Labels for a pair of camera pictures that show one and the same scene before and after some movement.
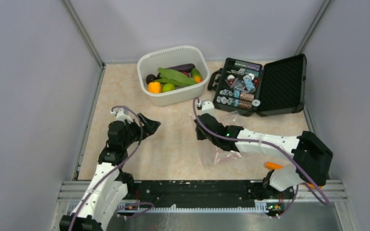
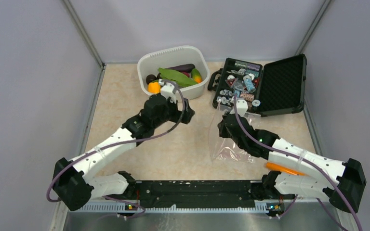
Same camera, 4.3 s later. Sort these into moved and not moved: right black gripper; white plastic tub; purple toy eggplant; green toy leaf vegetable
Moved: right black gripper
Not moved: white plastic tub; purple toy eggplant; green toy leaf vegetable
